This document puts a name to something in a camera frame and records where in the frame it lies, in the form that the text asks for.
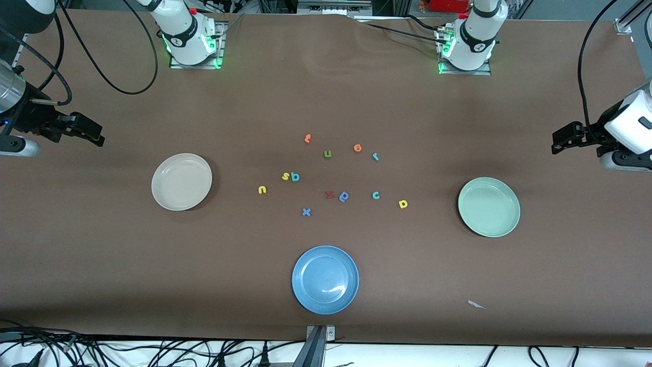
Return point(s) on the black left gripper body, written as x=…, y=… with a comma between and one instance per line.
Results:
x=592, y=135

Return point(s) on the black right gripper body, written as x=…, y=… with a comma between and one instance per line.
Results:
x=31, y=115

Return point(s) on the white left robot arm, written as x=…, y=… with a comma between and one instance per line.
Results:
x=476, y=41

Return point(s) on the light green plate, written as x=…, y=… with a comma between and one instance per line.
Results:
x=489, y=207

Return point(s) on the beige brown plate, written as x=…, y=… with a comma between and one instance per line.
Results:
x=181, y=182

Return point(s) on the aluminium extrusion bar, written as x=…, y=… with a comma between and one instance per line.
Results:
x=636, y=9
x=310, y=354

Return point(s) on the red box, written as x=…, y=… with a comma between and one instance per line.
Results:
x=448, y=5

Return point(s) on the white paper scrap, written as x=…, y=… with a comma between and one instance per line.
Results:
x=474, y=304

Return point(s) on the blue letter g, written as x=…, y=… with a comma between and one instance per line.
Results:
x=342, y=198

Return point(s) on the brown table cover sheet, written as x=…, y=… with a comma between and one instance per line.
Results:
x=326, y=92

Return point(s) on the blue plate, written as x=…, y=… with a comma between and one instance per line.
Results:
x=325, y=279

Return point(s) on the silver corner bracket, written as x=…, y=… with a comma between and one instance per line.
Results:
x=622, y=25

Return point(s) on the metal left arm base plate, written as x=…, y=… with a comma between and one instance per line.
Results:
x=458, y=72

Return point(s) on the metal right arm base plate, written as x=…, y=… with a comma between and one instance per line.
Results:
x=204, y=66

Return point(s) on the grey metal frame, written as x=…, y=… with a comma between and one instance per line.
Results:
x=362, y=7

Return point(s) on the silver edge bracket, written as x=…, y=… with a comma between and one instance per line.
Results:
x=330, y=334

